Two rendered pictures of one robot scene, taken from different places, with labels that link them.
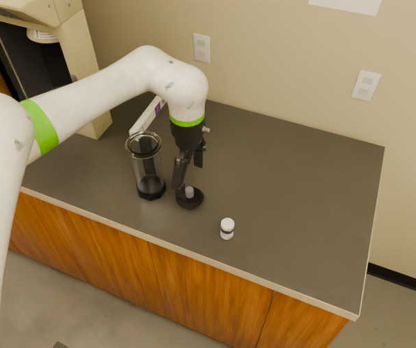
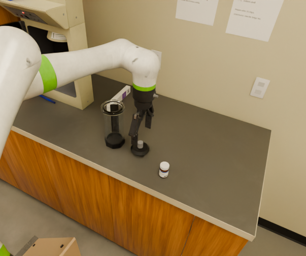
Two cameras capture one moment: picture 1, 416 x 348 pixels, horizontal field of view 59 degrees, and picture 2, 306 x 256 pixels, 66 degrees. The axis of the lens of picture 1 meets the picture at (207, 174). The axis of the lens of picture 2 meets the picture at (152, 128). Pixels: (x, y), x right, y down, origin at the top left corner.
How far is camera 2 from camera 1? 0.17 m
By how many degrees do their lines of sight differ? 9
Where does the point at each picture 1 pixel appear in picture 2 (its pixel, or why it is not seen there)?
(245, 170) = (178, 136)
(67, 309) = (45, 231)
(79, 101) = (74, 60)
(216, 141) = (161, 118)
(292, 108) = (211, 102)
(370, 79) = (263, 83)
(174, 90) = (137, 63)
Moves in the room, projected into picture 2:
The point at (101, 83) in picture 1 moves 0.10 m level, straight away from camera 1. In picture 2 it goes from (90, 53) to (88, 42)
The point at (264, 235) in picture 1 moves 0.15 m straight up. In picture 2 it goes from (189, 177) to (195, 154)
